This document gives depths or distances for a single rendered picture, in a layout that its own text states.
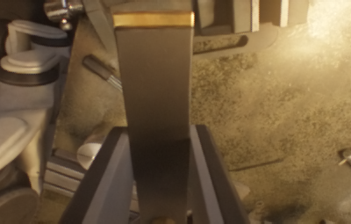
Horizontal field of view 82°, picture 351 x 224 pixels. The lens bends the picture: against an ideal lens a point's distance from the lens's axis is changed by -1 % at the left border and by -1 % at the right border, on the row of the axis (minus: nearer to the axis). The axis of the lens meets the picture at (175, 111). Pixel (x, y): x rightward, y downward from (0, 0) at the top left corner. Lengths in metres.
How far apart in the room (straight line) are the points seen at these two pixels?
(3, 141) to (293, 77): 0.40
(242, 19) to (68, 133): 0.27
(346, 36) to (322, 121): 0.11
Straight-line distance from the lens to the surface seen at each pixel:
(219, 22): 0.22
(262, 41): 0.24
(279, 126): 0.30
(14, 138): 0.39
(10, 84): 0.63
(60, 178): 0.35
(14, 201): 0.37
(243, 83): 0.26
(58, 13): 0.24
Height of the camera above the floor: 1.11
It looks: 61 degrees down
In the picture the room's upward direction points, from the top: 174 degrees counter-clockwise
